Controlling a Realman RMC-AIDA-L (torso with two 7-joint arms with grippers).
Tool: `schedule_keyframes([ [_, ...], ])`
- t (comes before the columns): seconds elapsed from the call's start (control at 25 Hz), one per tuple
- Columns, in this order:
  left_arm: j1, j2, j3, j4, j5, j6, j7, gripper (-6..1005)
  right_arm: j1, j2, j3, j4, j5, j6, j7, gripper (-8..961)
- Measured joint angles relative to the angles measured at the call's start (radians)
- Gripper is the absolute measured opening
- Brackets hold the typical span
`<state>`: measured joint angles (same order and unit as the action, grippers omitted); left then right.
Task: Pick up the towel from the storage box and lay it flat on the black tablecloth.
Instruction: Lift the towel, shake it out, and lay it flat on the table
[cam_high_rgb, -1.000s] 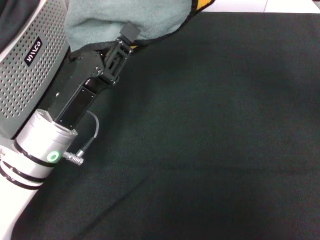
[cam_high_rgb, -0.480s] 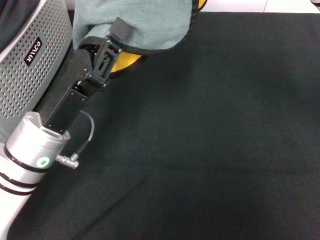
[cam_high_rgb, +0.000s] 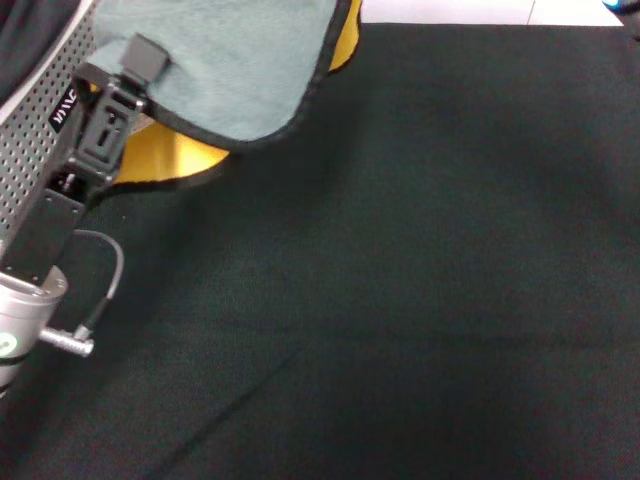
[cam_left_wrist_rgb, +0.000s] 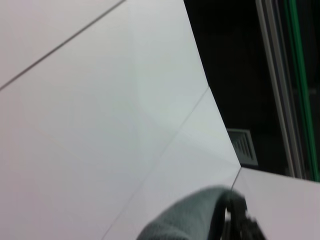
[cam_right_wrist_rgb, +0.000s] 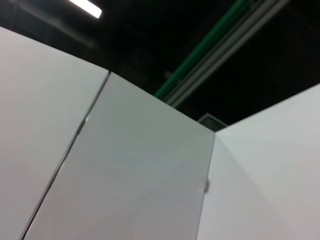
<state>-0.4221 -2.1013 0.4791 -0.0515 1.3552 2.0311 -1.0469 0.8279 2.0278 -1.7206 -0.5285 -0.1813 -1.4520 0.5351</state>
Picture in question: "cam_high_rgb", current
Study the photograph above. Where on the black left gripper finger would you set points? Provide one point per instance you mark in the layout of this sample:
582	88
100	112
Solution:
146	57

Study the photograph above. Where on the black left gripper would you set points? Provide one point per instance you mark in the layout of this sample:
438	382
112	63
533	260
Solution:
45	225

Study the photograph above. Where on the grey and yellow towel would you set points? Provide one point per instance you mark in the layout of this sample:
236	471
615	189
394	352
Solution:
240	60

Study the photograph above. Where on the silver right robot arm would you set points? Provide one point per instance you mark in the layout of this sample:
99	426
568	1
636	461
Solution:
632	20

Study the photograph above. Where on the grey perforated storage box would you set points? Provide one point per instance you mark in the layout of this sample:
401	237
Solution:
30	165

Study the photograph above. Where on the dark grey cloth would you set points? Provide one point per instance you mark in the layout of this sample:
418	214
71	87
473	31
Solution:
30	40

